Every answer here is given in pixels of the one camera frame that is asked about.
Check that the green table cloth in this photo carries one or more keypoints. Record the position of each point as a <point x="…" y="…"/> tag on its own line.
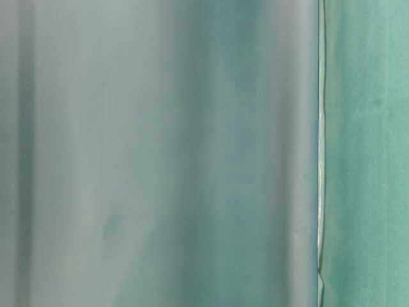
<point x="159" y="153"/>

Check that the green backdrop board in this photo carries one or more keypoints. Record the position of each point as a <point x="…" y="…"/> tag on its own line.
<point x="365" y="244"/>

